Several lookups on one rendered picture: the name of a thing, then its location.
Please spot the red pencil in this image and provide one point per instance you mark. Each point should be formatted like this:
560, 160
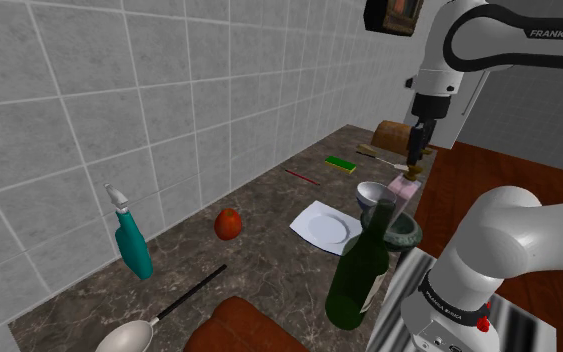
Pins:
302, 177

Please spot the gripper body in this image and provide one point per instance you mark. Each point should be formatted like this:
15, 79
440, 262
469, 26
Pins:
429, 106

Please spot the reddish brown bread loaf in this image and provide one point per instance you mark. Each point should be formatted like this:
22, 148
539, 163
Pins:
242, 326

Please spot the green stone bowl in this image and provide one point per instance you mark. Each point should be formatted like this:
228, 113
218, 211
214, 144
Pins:
406, 235

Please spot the teal spray bottle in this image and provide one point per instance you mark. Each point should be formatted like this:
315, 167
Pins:
134, 248

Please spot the tan wedge-shaped object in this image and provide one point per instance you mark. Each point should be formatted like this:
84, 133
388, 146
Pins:
366, 148

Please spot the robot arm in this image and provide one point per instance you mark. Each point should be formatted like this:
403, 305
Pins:
500, 239

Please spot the white square plate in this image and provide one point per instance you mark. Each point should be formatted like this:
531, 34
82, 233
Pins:
327, 226

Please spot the framed wall picture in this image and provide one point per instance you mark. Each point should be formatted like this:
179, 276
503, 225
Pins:
390, 14

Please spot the striped robot stand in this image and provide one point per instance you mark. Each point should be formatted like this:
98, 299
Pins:
394, 287

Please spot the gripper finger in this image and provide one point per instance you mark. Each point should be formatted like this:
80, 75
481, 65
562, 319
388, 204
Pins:
429, 135
414, 144

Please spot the tan round bread loaf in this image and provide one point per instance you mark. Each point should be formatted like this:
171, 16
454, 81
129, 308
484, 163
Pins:
390, 136

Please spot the pink bottle with gold cap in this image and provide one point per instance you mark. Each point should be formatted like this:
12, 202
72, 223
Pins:
404, 191

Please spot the green and yellow sponge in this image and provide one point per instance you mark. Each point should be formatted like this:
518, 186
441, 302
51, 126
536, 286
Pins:
340, 164

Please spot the dark green wine bottle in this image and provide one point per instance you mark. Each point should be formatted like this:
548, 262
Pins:
359, 273

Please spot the red tomato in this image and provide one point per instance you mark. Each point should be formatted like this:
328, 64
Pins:
227, 224

